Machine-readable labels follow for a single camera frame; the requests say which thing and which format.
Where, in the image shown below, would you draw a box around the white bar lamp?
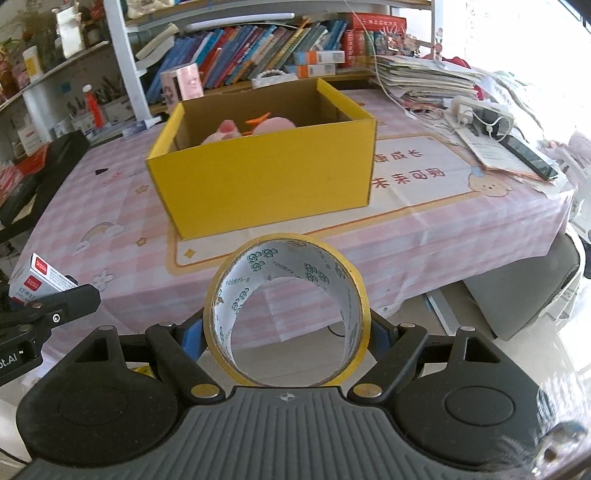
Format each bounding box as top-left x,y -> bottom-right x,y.
185,11 -> 296,28

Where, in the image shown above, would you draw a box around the red book box set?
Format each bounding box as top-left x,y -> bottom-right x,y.
341,13 -> 408,68

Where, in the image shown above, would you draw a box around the yellow tape roll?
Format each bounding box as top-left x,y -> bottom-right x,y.
203,234 -> 371,387

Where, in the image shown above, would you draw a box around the thick beige book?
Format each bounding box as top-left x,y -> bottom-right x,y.
136,23 -> 178,65

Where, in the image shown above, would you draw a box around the row of colourful books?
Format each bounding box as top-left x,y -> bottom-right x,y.
147,18 -> 349,104

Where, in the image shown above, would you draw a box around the pink checkered tablecloth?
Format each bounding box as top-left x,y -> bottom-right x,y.
9,88 -> 575,342

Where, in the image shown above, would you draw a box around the white power strip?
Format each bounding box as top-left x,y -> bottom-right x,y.
451,95 -> 514,128

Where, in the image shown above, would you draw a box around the red envelopes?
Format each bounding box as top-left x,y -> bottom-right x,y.
0,164 -> 24,204

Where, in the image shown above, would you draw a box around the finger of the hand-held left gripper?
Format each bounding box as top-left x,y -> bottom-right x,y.
28,284 -> 101,335

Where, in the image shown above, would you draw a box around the yellow cardboard box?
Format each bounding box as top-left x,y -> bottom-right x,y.
146,78 -> 377,241

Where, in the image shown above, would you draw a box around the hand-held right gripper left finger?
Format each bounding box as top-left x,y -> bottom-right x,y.
69,318 -> 227,402

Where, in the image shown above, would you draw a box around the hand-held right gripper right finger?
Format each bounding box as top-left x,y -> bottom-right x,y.
346,309 -> 527,402

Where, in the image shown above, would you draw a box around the cream quilted handbag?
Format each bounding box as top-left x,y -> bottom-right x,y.
124,0 -> 176,19

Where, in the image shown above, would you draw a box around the small spray bottle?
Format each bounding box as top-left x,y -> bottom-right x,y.
121,115 -> 162,138

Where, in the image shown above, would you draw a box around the orange white carton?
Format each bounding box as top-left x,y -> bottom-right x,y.
295,64 -> 337,78
294,50 -> 346,65

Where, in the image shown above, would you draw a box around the red flat box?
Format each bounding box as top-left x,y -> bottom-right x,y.
16,143 -> 51,174

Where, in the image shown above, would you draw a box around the black flat device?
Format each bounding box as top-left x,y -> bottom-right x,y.
0,130 -> 90,227

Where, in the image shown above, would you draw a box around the white quilted purse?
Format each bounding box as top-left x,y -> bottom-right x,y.
252,69 -> 298,89

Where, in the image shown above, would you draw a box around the grey chair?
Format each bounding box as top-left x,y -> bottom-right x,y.
462,231 -> 586,342

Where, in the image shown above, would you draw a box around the paper booklet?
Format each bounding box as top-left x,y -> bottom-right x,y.
457,124 -> 555,182

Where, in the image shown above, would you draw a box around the pink cylindrical container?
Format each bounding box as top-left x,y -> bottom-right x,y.
159,64 -> 204,116

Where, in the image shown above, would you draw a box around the white glossy bag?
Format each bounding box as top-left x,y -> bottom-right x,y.
55,7 -> 86,58

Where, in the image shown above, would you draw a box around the black smartphone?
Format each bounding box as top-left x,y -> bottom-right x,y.
501,135 -> 560,181

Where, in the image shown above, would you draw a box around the white plastic jar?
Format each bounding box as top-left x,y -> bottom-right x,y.
22,45 -> 40,84

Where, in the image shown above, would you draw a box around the stack of papers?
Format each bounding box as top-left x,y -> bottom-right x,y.
369,53 -> 485,112

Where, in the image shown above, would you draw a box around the small white carton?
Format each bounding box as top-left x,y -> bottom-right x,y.
7,253 -> 78,305

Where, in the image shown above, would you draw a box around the colourful flower ornament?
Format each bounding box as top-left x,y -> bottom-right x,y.
374,28 -> 432,59

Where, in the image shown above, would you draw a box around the white wooden bookshelf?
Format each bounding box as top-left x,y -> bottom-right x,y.
104,0 -> 437,121

